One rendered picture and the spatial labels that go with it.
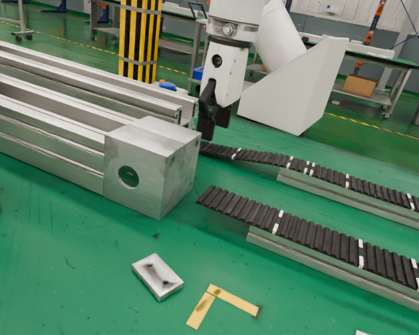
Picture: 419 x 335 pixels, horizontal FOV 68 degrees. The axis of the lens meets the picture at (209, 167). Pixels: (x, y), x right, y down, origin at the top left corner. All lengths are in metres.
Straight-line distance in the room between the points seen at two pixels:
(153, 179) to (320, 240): 0.22
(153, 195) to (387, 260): 0.29
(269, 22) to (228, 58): 0.42
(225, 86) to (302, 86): 0.32
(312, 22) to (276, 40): 7.14
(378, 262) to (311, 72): 0.50
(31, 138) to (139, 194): 0.18
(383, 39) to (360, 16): 0.68
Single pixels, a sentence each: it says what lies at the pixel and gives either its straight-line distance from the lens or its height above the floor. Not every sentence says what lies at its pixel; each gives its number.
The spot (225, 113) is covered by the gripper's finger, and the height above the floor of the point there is 0.85.
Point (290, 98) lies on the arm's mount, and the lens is 0.82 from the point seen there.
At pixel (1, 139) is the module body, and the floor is 0.81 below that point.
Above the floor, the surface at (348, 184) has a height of 0.81.
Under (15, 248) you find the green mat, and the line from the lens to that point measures 0.39.
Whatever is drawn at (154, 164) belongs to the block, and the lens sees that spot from 0.38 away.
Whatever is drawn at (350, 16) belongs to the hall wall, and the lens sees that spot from 7.99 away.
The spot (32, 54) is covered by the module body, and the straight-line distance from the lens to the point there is 0.88.
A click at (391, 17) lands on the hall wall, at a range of 7.99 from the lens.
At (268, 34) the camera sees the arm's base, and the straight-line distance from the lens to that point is 0.92.
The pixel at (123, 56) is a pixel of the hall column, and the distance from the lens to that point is 3.93.
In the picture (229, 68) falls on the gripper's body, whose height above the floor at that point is 0.95.
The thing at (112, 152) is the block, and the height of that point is 0.85.
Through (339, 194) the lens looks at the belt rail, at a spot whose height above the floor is 0.79.
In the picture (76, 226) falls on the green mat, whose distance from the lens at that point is 0.41.
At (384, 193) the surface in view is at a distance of 0.59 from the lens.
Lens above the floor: 1.04
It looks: 28 degrees down
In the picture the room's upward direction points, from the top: 11 degrees clockwise
